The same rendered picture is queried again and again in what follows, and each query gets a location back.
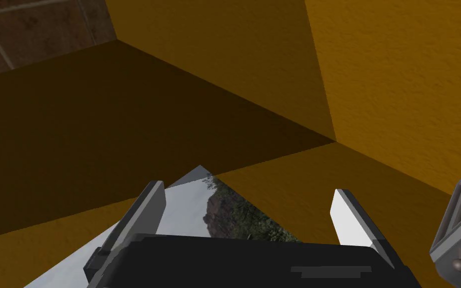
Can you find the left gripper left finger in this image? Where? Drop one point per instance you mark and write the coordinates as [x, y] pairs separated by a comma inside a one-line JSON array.
[[144, 214]]

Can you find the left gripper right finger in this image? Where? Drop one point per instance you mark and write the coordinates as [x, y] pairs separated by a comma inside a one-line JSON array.
[[354, 224]]

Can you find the grey toaster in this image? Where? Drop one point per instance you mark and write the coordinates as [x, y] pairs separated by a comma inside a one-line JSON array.
[[460, 236]]

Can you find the window with landscape view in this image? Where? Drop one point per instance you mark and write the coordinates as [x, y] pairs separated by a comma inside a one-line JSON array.
[[198, 218]]

